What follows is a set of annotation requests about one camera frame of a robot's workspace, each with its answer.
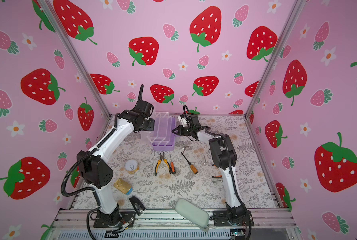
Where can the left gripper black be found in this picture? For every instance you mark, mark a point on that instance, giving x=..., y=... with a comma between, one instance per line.
x=151, y=125

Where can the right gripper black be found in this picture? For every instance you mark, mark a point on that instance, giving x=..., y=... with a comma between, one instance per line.
x=180, y=130

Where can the purple plastic tool box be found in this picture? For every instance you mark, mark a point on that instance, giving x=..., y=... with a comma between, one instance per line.
x=161, y=139

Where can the large orange handled screwdriver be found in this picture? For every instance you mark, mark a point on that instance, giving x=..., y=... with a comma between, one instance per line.
x=192, y=167

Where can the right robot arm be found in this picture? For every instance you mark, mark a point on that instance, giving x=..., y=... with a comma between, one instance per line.
x=224, y=158

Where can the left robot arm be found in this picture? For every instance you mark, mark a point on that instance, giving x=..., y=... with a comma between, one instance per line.
x=93, y=164

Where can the rectangular gold fish tin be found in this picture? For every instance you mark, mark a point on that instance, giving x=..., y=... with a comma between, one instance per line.
x=123, y=186

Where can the small black clip device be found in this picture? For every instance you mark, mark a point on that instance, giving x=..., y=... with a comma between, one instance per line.
x=138, y=206

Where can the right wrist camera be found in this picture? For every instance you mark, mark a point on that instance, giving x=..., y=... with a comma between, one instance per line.
x=184, y=119

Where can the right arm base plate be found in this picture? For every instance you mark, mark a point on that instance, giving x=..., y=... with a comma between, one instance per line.
x=227, y=218

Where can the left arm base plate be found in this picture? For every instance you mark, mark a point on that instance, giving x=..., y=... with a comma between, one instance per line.
x=115, y=220

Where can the aluminium front rail frame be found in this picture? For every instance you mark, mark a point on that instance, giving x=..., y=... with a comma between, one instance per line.
x=268, y=224

